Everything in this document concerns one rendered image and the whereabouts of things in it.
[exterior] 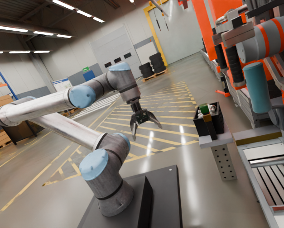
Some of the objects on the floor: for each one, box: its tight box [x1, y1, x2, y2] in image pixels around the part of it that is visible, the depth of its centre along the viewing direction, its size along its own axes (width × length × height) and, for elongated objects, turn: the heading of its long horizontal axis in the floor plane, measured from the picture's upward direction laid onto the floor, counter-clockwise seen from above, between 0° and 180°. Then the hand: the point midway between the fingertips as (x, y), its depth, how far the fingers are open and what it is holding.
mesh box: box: [1, 120, 45, 145], centre depth 743 cm, size 88×127×97 cm
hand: (148, 134), depth 86 cm, fingers open, 14 cm apart
